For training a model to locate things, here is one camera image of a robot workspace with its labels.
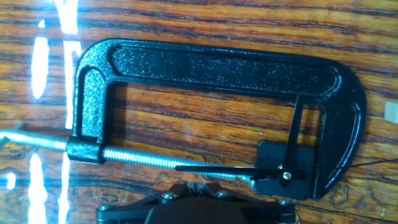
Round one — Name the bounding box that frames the small wooden cube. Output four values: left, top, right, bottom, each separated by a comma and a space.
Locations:
384, 101, 398, 124

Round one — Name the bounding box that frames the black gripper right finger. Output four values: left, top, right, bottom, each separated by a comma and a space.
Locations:
196, 182, 297, 224

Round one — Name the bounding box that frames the black C-clamp with steel screw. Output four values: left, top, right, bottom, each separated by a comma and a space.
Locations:
0, 37, 368, 200

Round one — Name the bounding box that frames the wood-grain table mat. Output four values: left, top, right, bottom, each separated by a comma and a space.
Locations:
0, 0, 398, 224

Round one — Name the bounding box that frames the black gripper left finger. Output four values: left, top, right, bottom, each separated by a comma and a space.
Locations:
95, 182, 197, 224

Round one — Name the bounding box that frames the short black hour hand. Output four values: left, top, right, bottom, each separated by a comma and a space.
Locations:
279, 95, 305, 187

